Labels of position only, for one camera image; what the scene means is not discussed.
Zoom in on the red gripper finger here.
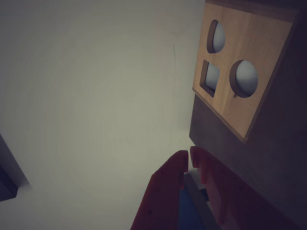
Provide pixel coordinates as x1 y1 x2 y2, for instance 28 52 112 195
129 149 189 230
189 146 305 230

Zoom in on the wooden shape sorter box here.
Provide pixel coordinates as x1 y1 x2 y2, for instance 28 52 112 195
192 0 307 149

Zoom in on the blue clamp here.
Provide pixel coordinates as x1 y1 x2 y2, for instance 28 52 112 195
178 172 213 230

